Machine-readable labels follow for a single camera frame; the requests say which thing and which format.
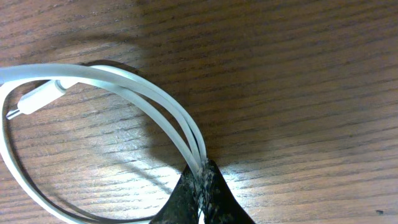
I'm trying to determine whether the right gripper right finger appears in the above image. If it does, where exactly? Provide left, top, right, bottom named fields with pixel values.
left=202, top=160, right=255, bottom=224

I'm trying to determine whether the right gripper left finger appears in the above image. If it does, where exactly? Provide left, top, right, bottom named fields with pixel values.
left=150, top=166, right=199, bottom=224

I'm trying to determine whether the white usb cable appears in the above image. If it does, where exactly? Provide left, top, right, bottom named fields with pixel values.
left=0, top=63, right=208, bottom=224

